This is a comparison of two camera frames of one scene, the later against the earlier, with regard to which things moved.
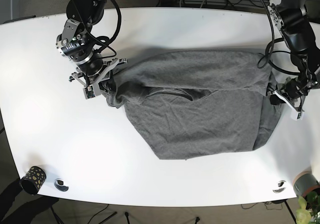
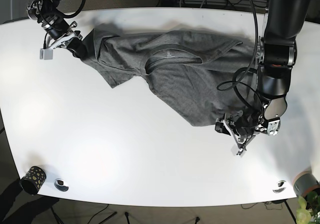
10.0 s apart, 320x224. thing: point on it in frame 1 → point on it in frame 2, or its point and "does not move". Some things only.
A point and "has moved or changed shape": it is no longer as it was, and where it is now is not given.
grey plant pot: (304, 182) does not move
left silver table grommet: (59, 184) does not move
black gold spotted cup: (33, 181) does not move
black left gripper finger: (107, 85) → (79, 49)
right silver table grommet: (280, 186) does not move
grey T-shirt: (197, 103) has moved or changed shape
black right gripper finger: (275, 100) → (220, 127)
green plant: (309, 207) does not move
